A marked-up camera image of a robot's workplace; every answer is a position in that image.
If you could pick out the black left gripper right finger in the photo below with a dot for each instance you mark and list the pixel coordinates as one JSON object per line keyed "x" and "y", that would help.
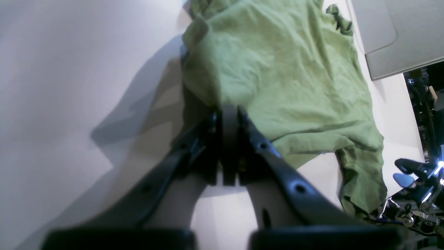
{"x": 291, "y": 214}

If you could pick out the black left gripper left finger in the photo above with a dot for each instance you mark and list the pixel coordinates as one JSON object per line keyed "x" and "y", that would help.
{"x": 156, "y": 213}

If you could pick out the green t-shirt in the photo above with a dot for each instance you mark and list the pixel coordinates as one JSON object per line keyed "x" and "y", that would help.
{"x": 293, "y": 66}

